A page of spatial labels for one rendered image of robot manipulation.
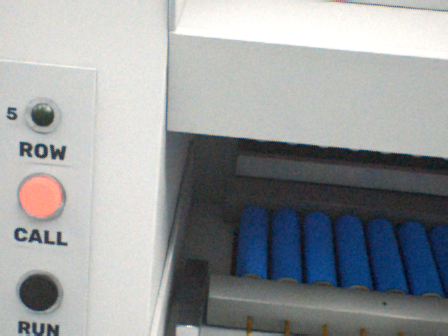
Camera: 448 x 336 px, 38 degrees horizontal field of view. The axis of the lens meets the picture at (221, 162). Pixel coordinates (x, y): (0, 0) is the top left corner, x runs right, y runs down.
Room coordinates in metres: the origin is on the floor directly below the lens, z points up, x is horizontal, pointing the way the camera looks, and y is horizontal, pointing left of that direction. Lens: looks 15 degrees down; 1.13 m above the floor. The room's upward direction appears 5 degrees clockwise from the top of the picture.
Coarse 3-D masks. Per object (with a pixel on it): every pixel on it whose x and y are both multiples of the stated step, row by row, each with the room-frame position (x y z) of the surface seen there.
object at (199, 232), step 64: (256, 192) 0.41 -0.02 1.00; (320, 192) 0.42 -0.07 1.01; (384, 192) 0.42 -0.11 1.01; (192, 256) 0.38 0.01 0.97; (256, 256) 0.36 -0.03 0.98; (320, 256) 0.36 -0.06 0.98; (384, 256) 0.37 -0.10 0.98; (192, 320) 0.30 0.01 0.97; (256, 320) 0.32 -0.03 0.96; (320, 320) 0.32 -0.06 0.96; (384, 320) 0.32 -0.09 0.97
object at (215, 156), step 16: (208, 144) 0.46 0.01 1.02; (224, 144) 0.46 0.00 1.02; (208, 160) 0.46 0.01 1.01; (224, 160) 0.46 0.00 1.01; (208, 176) 0.46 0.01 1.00; (224, 176) 0.46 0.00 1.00; (240, 176) 0.46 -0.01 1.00; (192, 192) 0.46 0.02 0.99; (208, 192) 0.46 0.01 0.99; (224, 192) 0.46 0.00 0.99; (400, 192) 0.45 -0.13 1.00
